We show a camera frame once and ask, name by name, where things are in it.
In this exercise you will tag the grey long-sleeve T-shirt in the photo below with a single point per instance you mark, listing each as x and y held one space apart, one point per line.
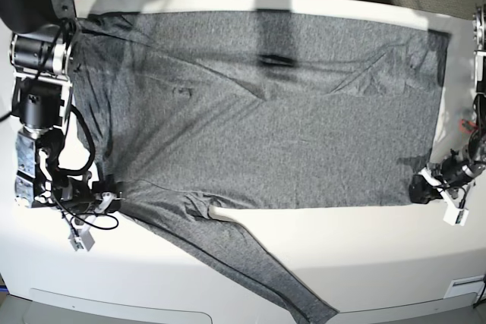
255 110

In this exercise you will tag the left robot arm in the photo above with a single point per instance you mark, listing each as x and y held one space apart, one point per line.
477 136

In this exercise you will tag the white label plate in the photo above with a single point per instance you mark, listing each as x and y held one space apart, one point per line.
462 286

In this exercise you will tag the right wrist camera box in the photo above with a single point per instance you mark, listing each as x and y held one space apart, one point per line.
81 239

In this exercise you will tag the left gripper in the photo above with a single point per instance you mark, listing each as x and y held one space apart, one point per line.
454 174

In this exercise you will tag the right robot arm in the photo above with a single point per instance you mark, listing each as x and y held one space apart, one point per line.
43 33

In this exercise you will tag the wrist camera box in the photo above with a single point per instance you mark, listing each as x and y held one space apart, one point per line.
455 216
81 239

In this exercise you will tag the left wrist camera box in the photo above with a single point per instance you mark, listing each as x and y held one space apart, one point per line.
455 216

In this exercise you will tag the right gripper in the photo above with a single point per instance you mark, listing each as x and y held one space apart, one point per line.
84 204

